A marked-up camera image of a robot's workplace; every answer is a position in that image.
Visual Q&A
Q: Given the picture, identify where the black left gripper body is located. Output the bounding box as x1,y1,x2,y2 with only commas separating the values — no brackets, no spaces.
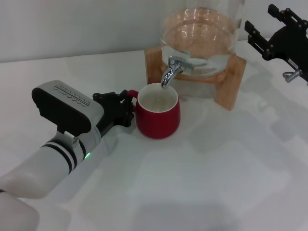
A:
96,100,126,139

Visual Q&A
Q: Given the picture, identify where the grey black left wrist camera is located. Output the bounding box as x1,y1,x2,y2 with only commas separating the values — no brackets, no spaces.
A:
31,79,105,135

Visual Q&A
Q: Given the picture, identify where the chrome faucet tap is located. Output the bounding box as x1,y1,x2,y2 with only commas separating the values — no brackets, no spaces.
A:
160,55,194,89

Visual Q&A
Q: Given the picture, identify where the grey right gripper cable connector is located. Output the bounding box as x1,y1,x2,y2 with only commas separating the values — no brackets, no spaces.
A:
282,69,303,84

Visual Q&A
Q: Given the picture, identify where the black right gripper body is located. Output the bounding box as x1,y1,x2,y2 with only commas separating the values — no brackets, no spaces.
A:
262,20,308,85

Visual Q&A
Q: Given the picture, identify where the clear glass water dispenser jar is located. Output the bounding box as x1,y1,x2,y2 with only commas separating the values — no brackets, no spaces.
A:
158,0,246,79

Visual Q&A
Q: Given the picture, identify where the wooden dispenser stand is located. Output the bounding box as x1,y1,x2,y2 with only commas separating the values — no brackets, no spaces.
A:
144,46,247,112

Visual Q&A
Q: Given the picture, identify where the red ceramic cup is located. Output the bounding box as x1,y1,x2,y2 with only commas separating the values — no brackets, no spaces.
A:
127,83,181,140

